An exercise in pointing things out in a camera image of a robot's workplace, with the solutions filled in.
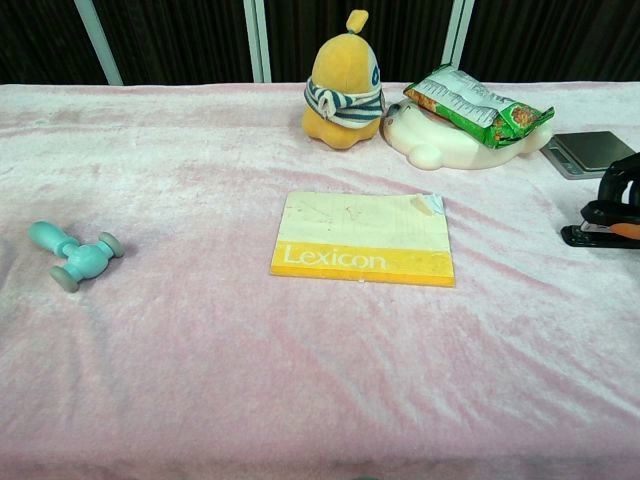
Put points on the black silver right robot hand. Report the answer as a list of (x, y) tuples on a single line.
[(620, 175)]

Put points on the black stapler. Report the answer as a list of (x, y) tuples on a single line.
[(582, 236)]

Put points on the yellow white Lexicon book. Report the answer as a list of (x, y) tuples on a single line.
[(360, 235)]

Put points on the silver digital scale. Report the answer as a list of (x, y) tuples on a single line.
[(590, 150)]

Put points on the green snack bag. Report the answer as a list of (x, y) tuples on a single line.
[(475, 107)]

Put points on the white seal plush toy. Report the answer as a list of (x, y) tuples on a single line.
[(450, 147)]

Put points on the yellow plush toy striped scarf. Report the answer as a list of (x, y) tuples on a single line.
[(345, 75)]

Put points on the pink fleece table cloth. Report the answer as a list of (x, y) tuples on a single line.
[(250, 360)]

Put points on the black curtain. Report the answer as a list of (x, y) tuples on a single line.
[(185, 35)]

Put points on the teal toy hammer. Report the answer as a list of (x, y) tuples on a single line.
[(75, 257)]

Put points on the white frame post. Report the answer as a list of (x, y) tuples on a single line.
[(100, 42), (457, 35), (259, 40)]

